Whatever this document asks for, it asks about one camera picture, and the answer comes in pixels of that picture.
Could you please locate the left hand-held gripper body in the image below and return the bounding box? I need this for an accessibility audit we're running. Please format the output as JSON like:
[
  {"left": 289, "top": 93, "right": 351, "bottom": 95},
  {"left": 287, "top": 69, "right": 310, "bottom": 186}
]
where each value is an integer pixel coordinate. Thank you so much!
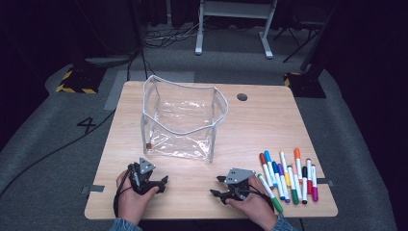
[{"left": 127, "top": 156, "right": 162, "bottom": 196}]

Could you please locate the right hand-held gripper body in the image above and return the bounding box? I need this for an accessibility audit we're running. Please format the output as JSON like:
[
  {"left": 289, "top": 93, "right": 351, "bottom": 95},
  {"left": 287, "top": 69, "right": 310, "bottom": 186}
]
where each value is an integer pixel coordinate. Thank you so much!
[{"left": 223, "top": 167, "right": 257, "bottom": 201}]

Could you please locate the reddish brown marker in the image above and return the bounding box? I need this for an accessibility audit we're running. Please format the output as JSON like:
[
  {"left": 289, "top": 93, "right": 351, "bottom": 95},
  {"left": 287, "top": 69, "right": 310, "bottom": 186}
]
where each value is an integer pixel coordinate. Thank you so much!
[{"left": 259, "top": 152, "right": 275, "bottom": 191}]

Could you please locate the light blue marker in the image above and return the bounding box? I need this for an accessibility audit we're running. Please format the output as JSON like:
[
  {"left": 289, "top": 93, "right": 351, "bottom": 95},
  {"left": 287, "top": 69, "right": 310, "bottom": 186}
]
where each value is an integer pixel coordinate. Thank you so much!
[{"left": 264, "top": 149, "right": 280, "bottom": 191}]

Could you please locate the dark blue marker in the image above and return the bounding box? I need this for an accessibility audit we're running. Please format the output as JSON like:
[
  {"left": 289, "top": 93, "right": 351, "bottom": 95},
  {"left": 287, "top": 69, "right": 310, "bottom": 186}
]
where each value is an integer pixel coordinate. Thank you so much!
[{"left": 271, "top": 161, "right": 287, "bottom": 201}]

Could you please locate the clear plastic zipper bag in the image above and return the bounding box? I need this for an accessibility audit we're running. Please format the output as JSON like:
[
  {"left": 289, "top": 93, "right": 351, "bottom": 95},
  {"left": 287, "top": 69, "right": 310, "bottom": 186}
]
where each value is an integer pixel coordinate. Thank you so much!
[{"left": 140, "top": 74, "right": 229, "bottom": 164}]

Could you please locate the light green marker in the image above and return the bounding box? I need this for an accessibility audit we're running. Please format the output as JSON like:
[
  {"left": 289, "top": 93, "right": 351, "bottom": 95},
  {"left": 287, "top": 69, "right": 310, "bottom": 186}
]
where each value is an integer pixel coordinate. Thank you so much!
[{"left": 257, "top": 173, "right": 285, "bottom": 215}]

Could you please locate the peach marker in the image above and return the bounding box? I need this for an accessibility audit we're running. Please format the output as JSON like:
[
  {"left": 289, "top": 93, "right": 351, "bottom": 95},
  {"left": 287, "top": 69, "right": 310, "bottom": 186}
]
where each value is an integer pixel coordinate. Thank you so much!
[{"left": 291, "top": 163, "right": 303, "bottom": 200}]

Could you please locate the orange marker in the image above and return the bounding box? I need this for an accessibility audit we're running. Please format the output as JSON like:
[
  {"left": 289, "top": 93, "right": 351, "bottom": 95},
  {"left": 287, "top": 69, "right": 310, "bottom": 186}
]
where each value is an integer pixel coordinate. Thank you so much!
[{"left": 293, "top": 147, "right": 304, "bottom": 185}]

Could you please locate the black marker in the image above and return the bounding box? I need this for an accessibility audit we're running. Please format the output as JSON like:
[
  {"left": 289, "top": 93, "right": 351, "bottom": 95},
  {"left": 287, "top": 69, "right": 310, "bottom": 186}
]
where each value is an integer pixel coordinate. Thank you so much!
[{"left": 301, "top": 166, "right": 309, "bottom": 205}]

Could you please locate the red marker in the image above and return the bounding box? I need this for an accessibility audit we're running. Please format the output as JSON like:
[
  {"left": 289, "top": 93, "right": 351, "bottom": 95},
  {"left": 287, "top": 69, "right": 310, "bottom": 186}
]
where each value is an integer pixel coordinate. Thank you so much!
[{"left": 305, "top": 158, "right": 314, "bottom": 195}]

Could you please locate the magenta marker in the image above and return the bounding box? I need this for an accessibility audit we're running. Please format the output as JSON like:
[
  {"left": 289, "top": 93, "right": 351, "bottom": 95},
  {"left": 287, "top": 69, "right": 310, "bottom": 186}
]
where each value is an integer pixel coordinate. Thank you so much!
[{"left": 310, "top": 164, "right": 319, "bottom": 203}]

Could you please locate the person's left hand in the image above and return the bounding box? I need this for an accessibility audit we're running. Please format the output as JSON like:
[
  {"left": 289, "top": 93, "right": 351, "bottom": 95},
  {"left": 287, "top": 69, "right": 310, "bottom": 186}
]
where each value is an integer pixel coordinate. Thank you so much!
[{"left": 115, "top": 168, "right": 160, "bottom": 225}]

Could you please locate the person's right hand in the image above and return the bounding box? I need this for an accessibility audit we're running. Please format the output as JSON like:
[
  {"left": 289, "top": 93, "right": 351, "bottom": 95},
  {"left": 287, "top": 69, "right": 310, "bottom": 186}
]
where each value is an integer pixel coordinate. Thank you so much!
[{"left": 224, "top": 175, "right": 279, "bottom": 231}]

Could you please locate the grey tape strip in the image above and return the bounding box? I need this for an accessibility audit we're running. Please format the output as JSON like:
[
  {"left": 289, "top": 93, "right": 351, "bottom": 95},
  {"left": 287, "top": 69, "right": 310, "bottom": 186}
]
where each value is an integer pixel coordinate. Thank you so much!
[
  {"left": 81, "top": 184, "right": 106, "bottom": 194},
  {"left": 316, "top": 177, "right": 335, "bottom": 188}
]

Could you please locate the black striped stand base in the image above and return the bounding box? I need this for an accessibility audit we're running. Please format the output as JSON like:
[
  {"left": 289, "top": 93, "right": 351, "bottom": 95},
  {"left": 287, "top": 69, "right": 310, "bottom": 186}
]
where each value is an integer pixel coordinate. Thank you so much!
[
  {"left": 55, "top": 65, "right": 107, "bottom": 95},
  {"left": 283, "top": 71, "right": 327, "bottom": 99}
]

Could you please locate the grey stand base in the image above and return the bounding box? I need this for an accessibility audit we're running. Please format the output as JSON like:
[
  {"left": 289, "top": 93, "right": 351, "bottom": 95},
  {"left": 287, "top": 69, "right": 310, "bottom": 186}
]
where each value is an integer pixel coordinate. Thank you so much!
[{"left": 85, "top": 56, "right": 136, "bottom": 68}]

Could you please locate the black folding stand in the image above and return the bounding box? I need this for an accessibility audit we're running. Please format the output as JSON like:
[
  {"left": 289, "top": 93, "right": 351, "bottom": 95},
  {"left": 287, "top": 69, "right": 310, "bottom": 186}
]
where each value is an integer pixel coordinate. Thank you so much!
[{"left": 273, "top": 18, "right": 325, "bottom": 64}]

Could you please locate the right hand-held gripper cable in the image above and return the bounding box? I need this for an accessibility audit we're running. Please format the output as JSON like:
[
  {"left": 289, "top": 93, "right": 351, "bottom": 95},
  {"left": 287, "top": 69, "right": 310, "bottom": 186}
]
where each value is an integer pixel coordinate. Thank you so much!
[{"left": 239, "top": 184, "right": 276, "bottom": 213}]

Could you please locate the long black floor cable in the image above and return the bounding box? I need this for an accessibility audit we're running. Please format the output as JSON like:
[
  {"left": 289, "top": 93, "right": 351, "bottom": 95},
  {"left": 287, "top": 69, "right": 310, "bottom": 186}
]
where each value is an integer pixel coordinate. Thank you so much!
[{"left": 0, "top": 109, "right": 116, "bottom": 198}]

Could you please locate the thin black cable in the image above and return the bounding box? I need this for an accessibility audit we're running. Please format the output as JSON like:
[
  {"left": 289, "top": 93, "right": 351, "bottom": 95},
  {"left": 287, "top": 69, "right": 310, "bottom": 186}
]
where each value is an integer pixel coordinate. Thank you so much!
[
  {"left": 126, "top": 54, "right": 136, "bottom": 82},
  {"left": 140, "top": 52, "right": 159, "bottom": 83}
]

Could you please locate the bundle of floor cables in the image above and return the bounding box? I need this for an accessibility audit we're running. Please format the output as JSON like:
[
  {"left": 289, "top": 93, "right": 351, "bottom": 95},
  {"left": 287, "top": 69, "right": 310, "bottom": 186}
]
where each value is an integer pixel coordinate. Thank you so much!
[{"left": 143, "top": 15, "right": 210, "bottom": 49}]

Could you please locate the white metal desk frame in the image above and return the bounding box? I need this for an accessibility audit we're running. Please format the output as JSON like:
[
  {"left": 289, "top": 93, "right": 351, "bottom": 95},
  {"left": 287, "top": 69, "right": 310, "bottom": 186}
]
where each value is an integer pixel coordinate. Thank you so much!
[{"left": 194, "top": 0, "right": 278, "bottom": 60}]

